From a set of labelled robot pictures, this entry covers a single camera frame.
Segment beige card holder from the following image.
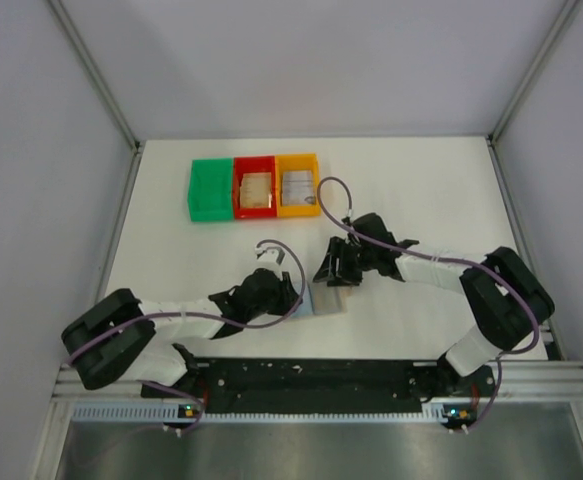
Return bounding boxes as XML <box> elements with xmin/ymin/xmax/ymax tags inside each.
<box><xmin>291</xmin><ymin>282</ymin><xmax>352</xmax><ymax>319</ymax></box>

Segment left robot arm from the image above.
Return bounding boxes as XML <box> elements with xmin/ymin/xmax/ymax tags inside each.
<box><xmin>61</xmin><ymin>268</ymin><xmax>306</xmax><ymax>390</ymax></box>

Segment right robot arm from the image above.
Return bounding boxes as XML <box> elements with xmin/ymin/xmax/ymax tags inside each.
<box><xmin>313</xmin><ymin>213</ymin><xmax>555</xmax><ymax>378</ymax></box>

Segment stack of cards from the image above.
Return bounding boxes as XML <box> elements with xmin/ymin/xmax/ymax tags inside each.
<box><xmin>281</xmin><ymin>170</ymin><xmax>316</xmax><ymax>207</ymax></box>

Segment beige card holders stack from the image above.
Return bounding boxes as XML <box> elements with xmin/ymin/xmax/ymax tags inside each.
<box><xmin>239</xmin><ymin>172</ymin><xmax>272</xmax><ymax>209</ymax></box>

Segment yellow plastic bin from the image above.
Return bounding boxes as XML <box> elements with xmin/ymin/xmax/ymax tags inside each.
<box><xmin>274</xmin><ymin>153</ymin><xmax>321</xmax><ymax>218</ymax></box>

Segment red plastic bin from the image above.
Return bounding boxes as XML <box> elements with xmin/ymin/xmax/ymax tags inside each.
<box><xmin>232</xmin><ymin>156</ymin><xmax>277</xmax><ymax>220</ymax></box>

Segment green plastic bin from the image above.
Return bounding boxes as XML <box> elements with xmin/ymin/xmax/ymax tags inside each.
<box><xmin>187</xmin><ymin>158</ymin><xmax>234</xmax><ymax>223</ymax></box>

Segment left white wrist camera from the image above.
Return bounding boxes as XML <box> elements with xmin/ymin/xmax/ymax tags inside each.
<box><xmin>256</xmin><ymin>246</ymin><xmax>285</xmax><ymax>272</ymax></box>

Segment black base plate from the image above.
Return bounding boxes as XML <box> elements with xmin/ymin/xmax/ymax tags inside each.
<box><xmin>140</xmin><ymin>356</ymin><xmax>492</xmax><ymax>414</ymax></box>

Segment left aluminium corner post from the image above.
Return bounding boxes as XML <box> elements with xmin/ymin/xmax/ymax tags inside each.
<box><xmin>45</xmin><ymin>0</ymin><xmax>145</xmax><ymax>151</ymax></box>

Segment aluminium corner post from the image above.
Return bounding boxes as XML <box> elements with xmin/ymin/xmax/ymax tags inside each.
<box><xmin>487</xmin><ymin>0</ymin><xmax>583</xmax><ymax>146</ymax></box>
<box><xmin>45</xmin><ymin>0</ymin><xmax>145</xmax><ymax>151</ymax></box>

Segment white slotted cable duct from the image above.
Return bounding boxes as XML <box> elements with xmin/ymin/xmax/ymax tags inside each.
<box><xmin>71</xmin><ymin>401</ymin><xmax>472</xmax><ymax>426</ymax></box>

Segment right aluminium corner post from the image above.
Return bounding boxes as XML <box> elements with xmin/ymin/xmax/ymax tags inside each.
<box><xmin>487</xmin><ymin>0</ymin><xmax>583</xmax><ymax>146</ymax></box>

